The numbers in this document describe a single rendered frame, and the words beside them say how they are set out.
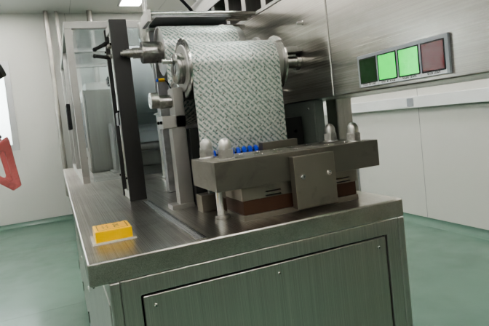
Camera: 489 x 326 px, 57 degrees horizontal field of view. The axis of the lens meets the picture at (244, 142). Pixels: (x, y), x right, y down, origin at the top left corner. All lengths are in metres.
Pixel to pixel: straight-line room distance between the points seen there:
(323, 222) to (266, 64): 0.44
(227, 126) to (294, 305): 0.44
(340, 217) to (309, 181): 0.10
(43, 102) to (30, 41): 0.81
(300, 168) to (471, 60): 0.37
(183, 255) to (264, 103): 0.48
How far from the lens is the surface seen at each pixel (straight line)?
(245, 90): 1.12
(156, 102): 1.13
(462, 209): 4.10
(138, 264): 0.81
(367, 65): 1.02
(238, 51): 1.13
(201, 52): 1.10
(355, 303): 1.02
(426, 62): 0.89
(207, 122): 1.08
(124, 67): 1.39
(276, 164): 0.93
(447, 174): 4.13
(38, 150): 6.59
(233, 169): 0.89
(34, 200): 6.64
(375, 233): 1.01
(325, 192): 0.97
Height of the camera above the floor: 1.11
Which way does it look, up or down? 3 degrees down
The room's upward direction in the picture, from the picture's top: 6 degrees counter-clockwise
